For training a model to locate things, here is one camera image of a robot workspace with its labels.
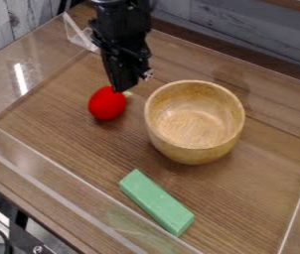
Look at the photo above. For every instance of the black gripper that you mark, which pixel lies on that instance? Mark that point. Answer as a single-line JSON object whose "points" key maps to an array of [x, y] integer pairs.
{"points": [[121, 26]]}

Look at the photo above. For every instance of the black table leg bracket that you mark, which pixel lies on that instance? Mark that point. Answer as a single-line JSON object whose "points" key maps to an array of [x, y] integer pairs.
{"points": [[22, 239]]}

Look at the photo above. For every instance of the green rectangular block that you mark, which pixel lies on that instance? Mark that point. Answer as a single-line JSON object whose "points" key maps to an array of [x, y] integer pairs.
{"points": [[174, 216]]}

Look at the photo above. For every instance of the clear acrylic front barrier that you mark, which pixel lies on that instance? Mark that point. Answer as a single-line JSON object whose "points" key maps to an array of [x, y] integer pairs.
{"points": [[91, 220]]}

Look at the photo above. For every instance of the wooden bowl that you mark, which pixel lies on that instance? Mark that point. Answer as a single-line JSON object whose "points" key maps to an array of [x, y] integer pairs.
{"points": [[195, 120]]}

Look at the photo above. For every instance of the red plush strawberry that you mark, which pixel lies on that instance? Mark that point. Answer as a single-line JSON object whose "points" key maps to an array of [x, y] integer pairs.
{"points": [[108, 103]]}

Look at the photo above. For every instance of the clear acrylic corner bracket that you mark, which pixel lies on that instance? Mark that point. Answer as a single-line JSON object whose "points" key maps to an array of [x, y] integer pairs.
{"points": [[79, 36]]}

